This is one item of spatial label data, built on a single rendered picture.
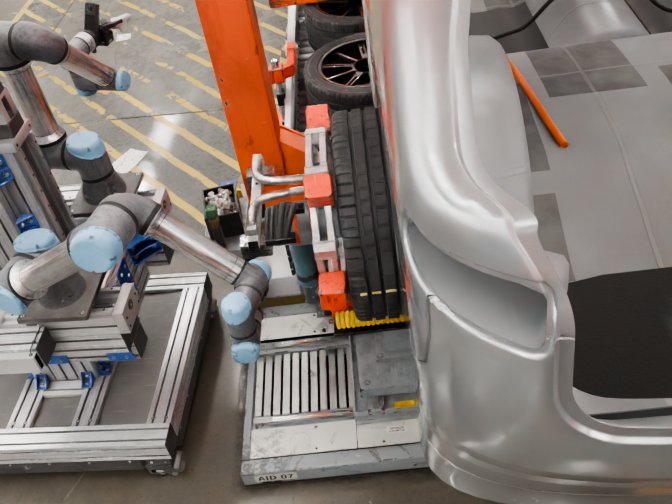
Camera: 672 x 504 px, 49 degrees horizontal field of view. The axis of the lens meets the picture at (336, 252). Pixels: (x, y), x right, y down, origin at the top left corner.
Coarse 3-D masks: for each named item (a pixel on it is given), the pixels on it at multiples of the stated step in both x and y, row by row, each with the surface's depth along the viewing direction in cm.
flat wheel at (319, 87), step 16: (320, 48) 393; (336, 48) 391; (352, 48) 396; (320, 64) 380; (336, 64) 382; (352, 64) 380; (304, 80) 377; (320, 80) 368; (336, 80) 401; (352, 80) 369; (368, 80) 375; (320, 96) 365; (336, 96) 358; (352, 96) 355; (368, 96) 353
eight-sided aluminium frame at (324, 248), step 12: (312, 132) 223; (324, 132) 222; (312, 144) 223; (324, 144) 218; (312, 156) 218; (324, 156) 213; (312, 168) 210; (324, 168) 209; (336, 192) 256; (312, 216) 208; (312, 228) 208; (324, 240) 207; (324, 252) 207; (336, 252) 208; (324, 264) 215; (336, 264) 211; (348, 288) 245; (348, 300) 241
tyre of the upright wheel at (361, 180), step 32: (352, 128) 211; (352, 160) 205; (384, 160) 204; (352, 192) 202; (384, 192) 201; (352, 224) 201; (384, 224) 201; (352, 256) 204; (384, 256) 203; (352, 288) 209; (384, 288) 210
